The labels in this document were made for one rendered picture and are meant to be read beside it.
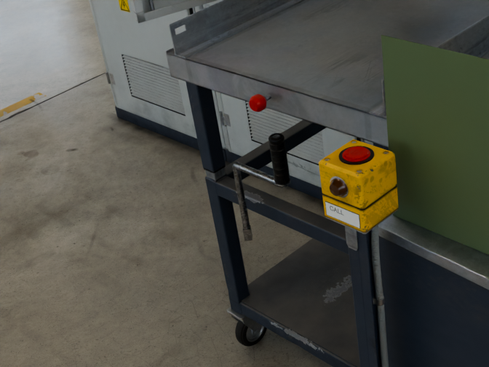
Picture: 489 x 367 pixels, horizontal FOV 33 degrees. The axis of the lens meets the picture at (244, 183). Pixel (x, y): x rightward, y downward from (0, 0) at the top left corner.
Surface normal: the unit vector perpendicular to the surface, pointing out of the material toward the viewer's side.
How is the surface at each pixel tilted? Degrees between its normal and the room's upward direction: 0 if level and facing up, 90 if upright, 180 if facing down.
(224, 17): 90
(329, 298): 0
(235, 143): 90
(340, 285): 0
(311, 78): 0
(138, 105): 90
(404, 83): 90
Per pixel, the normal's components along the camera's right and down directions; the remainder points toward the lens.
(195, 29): 0.69, 0.29
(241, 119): -0.72, 0.45
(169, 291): -0.15, -0.84
